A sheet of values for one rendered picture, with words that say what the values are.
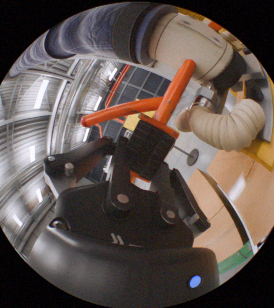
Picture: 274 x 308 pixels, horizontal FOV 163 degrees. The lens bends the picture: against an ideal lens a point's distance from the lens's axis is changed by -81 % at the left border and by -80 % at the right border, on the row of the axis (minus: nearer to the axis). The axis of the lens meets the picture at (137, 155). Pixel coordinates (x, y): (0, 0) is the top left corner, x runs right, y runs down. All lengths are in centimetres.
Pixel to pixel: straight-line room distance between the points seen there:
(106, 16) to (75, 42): 11
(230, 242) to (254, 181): 50
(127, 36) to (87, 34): 9
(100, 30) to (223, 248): 96
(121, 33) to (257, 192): 42
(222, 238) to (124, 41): 90
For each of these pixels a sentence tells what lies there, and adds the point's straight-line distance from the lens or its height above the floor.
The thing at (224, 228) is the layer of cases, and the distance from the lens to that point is 79.
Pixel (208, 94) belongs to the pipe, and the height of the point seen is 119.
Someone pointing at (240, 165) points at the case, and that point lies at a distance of 37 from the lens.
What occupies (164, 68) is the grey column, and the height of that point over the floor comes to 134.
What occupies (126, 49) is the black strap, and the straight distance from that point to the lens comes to 20.
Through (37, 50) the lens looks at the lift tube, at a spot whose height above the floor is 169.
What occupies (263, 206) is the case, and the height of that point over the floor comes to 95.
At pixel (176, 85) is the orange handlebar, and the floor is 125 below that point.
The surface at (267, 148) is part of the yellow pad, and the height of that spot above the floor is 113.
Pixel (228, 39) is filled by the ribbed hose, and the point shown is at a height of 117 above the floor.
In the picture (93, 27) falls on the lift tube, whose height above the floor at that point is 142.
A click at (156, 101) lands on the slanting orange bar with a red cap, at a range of 17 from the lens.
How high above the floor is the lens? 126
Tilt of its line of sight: 4 degrees down
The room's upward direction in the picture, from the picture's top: 64 degrees counter-clockwise
